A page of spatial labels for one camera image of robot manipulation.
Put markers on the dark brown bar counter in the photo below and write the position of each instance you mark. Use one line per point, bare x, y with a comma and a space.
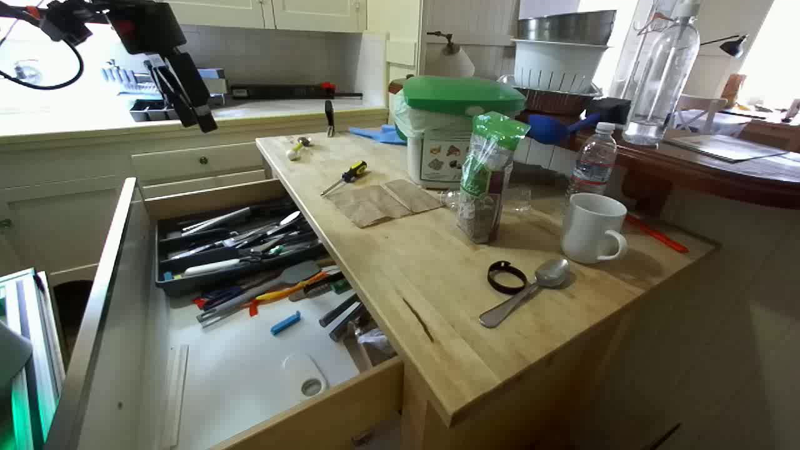
725, 178

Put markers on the small blue stick object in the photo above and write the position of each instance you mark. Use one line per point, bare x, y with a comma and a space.
285, 324

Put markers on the yellow black screwdriver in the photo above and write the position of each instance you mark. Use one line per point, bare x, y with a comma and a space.
349, 175

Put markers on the long black bar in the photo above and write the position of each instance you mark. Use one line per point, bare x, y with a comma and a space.
282, 91

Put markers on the white ceramic mug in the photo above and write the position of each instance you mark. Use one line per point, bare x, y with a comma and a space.
590, 229

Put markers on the large clear bottle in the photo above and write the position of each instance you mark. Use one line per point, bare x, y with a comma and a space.
662, 76

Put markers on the steel pot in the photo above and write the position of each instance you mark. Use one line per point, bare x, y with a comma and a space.
566, 25

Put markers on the black desk lamp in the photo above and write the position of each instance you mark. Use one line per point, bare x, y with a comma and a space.
730, 43

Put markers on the clear food bag green label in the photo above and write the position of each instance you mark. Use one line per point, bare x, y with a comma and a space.
487, 178

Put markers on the blue dish brush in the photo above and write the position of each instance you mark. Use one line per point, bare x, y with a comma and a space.
550, 128

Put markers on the white colander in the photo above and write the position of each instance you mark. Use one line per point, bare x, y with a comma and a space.
559, 65

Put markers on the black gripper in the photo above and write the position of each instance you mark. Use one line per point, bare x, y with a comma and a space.
145, 25

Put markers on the small plastic water bottle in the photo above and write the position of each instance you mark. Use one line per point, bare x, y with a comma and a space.
595, 163

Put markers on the small red item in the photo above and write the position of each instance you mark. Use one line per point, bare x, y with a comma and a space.
254, 308

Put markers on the metal spoon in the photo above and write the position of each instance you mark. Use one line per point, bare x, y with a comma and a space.
534, 289

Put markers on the white wall cabinets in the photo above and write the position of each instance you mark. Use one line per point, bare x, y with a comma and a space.
265, 13

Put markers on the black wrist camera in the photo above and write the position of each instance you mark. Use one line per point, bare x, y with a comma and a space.
65, 18

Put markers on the white bell lamp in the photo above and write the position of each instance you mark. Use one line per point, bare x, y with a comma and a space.
450, 61

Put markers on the blue cloth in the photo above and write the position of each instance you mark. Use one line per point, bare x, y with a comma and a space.
377, 134

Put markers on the metal robot mounting frame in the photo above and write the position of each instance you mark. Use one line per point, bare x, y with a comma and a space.
29, 366

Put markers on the white bin with green lid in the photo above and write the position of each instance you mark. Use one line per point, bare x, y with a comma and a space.
450, 126

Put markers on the brown paper napkin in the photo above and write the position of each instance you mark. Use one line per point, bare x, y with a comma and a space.
384, 204

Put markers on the white kitchen counter cabinets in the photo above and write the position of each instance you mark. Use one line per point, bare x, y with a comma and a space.
76, 190

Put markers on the open wooden drawer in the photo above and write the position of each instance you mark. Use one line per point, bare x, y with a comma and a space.
240, 376

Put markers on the red stick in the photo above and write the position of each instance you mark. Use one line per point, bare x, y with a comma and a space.
657, 235

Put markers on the wooden butcher block island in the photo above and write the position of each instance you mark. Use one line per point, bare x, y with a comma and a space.
432, 284

